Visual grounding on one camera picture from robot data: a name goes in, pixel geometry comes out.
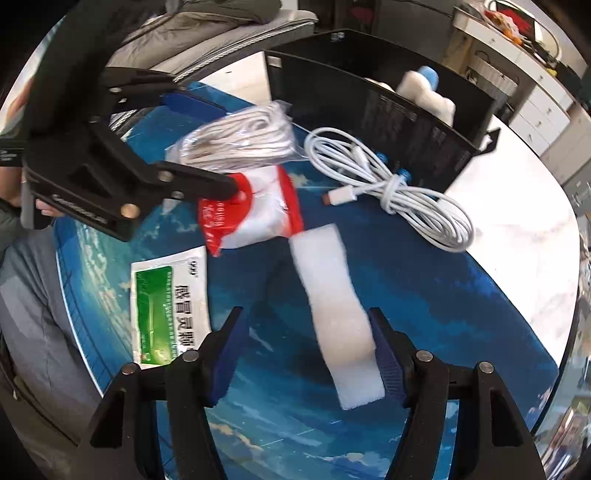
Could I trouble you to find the white charging cable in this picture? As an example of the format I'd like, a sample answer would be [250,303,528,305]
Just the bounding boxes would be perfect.
[305,128,475,253]

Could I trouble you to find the plastic bag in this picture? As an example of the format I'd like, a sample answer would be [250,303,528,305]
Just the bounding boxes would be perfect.
[482,8,525,44]

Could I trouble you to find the olive blanket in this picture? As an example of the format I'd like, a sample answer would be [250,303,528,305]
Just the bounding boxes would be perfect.
[150,0,283,28]

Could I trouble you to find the black cardboard box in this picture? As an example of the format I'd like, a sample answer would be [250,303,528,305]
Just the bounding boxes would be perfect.
[264,29,502,195]

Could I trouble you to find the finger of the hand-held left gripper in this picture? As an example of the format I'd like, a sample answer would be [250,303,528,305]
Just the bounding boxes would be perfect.
[69,127,252,215]
[99,69,227,120]

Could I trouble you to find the bagged white cable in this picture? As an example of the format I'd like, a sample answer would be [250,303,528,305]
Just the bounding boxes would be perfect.
[164,102,310,174]

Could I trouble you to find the white foam strip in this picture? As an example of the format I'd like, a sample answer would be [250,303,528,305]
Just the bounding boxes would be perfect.
[288,223,386,411]

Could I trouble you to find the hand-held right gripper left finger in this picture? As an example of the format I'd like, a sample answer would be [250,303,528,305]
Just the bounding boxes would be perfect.
[90,307,252,480]

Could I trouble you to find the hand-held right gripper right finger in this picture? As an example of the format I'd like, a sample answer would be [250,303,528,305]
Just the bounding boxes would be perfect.
[367,307,548,480]

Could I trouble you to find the white dresser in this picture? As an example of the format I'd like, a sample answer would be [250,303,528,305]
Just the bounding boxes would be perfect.
[450,4,591,155]

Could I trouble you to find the white plush toy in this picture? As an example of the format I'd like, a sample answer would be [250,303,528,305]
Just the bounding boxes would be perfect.
[397,66,458,125]

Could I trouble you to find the red and white packet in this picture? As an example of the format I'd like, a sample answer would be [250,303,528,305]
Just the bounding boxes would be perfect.
[198,166,305,257]

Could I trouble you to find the grey quilted bed mattress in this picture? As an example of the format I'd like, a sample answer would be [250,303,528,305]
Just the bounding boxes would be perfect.
[106,9,319,84]

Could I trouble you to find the wicker basket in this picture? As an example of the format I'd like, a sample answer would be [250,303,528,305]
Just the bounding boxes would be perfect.
[464,50,519,100]

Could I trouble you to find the blue sky desk mat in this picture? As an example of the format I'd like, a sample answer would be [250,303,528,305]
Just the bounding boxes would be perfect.
[53,80,559,480]

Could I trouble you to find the person's grey pants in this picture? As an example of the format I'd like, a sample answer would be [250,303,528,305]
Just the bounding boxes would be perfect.
[0,226,109,462]

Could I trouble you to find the green and white sachet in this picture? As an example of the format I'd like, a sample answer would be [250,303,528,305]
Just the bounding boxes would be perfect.
[130,246,214,370]

